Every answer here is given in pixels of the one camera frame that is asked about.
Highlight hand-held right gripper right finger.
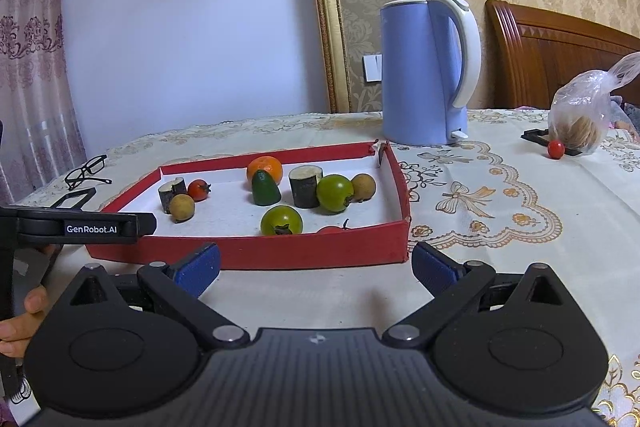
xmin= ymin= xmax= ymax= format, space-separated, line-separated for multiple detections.
xmin=382 ymin=241 xmax=566 ymax=349

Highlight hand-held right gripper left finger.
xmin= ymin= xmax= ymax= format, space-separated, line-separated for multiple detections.
xmin=70 ymin=242 xmax=251 ymax=349

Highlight red cardboard box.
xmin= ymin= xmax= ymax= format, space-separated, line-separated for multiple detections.
xmin=85 ymin=141 xmax=412 ymax=271

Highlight brown longan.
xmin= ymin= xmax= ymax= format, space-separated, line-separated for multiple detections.
xmin=168 ymin=193 xmax=196 ymax=223
xmin=350 ymin=173 xmax=377 ymax=202

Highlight red tomato with stem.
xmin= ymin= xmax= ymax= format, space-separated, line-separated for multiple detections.
xmin=316 ymin=218 xmax=357 ymax=235
xmin=187 ymin=178 xmax=212 ymax=202

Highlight green tomato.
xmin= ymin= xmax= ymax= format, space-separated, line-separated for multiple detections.
xmin=260 ymin=205 xmax=304 ymax=237
xmin=315 ymin=174 xmax=355 ymax=214

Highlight green avocado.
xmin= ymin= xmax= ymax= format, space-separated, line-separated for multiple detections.
xmin=250 ymin=169 xmax=282 ymax=207

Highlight orange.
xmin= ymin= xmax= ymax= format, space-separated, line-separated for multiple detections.
xmin=246 ymin=155 xmax=284 ymax=188

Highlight person's left hand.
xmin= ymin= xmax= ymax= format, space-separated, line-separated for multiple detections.
xmin=0 ymin=244 xmax=59 ymax=358

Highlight black eyeglasses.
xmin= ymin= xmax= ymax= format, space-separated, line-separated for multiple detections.
xmin=64 ymin=154 xmax=112 ymax=192

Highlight flat black object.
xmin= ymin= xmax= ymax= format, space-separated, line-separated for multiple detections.
xmin=520 ymin=128 xmax=584 ymax=158

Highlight patterned pink curtain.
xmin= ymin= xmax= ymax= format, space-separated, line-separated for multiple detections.
xmin=0 ymin=0 xmax=90 ymax=205

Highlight blue electric kettle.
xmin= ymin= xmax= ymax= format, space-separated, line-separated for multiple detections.
xmin=379 ymin=0 xmax=482 ymax=147

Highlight clear plastic bag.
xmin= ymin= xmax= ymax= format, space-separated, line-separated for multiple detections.
xmin=547 ymin=52 xmax=640 ymax=156

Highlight wooden headboard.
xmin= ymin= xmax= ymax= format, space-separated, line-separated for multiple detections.
xmin=485 ymin=0 xmax=640 ymax=110

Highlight grey cloth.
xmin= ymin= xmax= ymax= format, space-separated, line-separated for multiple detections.
xmin=610 ymin=95 xmax=640 ymax=142

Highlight white wall switch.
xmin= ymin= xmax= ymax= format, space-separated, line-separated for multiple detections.
xmin=363 ymin=53 xmax=383 ymax=84

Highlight gold wall moulding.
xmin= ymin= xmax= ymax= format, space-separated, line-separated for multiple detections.
xmin=301 ymin=0 xmax=437 ymax=114

